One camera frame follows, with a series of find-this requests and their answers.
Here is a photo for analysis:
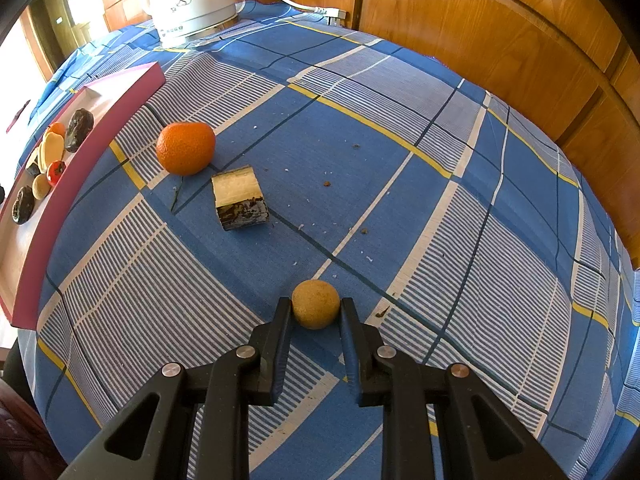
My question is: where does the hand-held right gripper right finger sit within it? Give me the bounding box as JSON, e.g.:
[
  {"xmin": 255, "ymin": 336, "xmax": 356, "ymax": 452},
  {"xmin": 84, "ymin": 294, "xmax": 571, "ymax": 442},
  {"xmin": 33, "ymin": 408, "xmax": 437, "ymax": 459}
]
[{"xmin": 339, "ymin": 297, "xmax": 568, "ymax": 480}]

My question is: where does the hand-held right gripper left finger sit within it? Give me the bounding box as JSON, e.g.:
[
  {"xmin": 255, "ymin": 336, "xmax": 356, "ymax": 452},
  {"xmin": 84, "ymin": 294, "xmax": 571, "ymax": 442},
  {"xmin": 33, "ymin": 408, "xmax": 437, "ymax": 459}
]
[{"xmin": 60, "ymin": 297, "xmax": 293, "ymax": 480}]

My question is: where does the round yellow longan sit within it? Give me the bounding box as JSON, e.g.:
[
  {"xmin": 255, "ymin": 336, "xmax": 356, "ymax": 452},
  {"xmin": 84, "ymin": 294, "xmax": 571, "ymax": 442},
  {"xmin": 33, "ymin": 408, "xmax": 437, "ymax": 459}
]
[{"xmin": 291, "ymin": 281, "xmax": 342, "ymax": 330}]

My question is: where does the pink-edged white cardboard box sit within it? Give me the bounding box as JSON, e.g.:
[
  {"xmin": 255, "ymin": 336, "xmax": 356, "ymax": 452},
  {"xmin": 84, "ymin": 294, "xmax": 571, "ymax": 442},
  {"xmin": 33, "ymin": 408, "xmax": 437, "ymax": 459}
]
[{"xmin": 0, "ymin": 61, "xmax": 167, "ymax": 331}]

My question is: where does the wooden block with bark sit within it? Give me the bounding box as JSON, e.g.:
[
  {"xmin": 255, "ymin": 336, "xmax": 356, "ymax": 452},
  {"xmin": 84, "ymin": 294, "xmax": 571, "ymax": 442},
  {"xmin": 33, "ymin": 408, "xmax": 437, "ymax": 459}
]
[{"xmin": 211, "ymin": 165, "xmax": 271, "ymax": 232}]

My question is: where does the blue plaid tablecloth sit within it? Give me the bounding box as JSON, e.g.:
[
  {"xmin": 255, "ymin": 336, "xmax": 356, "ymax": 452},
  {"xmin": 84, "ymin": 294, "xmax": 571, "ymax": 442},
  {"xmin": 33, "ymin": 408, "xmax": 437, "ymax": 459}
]
[{"xmin": 15, "ymin": 0, "xmax": 640, "ymax": 480}]

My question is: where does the large orange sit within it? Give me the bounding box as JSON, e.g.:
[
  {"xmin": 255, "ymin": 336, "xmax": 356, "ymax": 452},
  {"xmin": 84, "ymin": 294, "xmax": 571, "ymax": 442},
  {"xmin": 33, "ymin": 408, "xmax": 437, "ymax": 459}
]
[{"xmin": 156, "ymin": 121, "xmax": 217, "ymax": 177}]

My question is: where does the dark red cushion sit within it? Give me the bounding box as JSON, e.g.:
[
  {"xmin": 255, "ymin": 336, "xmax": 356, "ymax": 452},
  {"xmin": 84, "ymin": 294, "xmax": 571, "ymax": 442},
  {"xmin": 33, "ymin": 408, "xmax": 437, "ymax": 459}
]
[{"xmin": 0, "ymin": 375, "xmax": 68, "ymax": 480}]

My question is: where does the pale yellow fruit piece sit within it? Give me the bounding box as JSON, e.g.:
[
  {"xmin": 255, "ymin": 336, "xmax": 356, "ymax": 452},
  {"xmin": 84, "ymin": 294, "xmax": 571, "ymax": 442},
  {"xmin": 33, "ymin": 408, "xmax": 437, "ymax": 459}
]
[{"xmin": 39, "ymin": 132, "xmax": 65, "ymax": 171}]

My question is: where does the metal kettle base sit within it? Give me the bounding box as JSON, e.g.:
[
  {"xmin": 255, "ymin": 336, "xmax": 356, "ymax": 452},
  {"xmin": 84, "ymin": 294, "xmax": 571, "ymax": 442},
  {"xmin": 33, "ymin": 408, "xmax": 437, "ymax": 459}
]
[{"xmin": 159, "ymin": 12, "xmax": 241, "ymax": 47}]

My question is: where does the white ceramic electric kettle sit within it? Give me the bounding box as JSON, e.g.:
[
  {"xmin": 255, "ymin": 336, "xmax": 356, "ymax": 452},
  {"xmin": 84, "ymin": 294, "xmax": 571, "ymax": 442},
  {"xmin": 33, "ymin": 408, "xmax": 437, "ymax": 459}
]
[{"xmin": 141, "ymin": 0, "xmax": 246, "ymax": 43}]

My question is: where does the glass window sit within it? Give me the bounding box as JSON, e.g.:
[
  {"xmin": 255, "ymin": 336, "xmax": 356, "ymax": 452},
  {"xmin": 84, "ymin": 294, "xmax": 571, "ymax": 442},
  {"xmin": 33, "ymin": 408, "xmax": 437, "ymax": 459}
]
[{"xmin": 0, "ymin": 5, "xmax": 56, "ymax": 126}]

